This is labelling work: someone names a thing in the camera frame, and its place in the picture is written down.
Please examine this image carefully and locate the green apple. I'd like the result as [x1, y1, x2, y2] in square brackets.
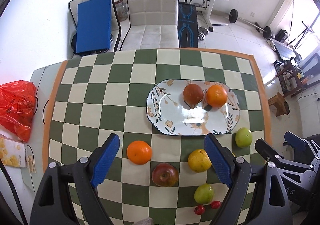
[235, 127, 253, 148]
[194, 183, 214, 205]

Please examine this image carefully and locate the cherry tomato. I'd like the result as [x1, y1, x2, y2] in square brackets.
[194, 205, 206, 215]
[210, 201, 221, 209]

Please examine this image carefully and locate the yellow lemon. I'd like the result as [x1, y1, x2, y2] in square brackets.
[188, 149, 212, 173]

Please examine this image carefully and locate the red apple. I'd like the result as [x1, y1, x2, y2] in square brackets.
[151, 163, 179, 187]

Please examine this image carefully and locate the dark red orange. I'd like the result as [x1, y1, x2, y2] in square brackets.
[183, 84, 204, 105]

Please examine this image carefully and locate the small wooden stool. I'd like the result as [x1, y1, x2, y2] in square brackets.
[268, 92, 290, 117]

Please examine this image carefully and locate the snack box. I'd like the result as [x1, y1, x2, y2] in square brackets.
[0, 135, 27, 168]

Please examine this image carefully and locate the dark wooden chair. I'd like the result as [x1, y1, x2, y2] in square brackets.
[273, 53, 319, 98]

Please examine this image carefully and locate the red plastic bag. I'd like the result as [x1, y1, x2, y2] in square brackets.
[0, 80, 36, 143]

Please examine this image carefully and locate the floral oval plate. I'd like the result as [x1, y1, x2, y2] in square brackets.
[146, 79, 240, 136]

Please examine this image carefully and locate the floor barbell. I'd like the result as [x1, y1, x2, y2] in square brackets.
[228, 9, 273, 40]

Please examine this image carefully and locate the black blue weight bench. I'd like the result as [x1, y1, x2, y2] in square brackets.
[177, 2, 199, 48]

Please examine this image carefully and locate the white padded chair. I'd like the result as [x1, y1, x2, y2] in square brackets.
[120, 0, 180, 51]

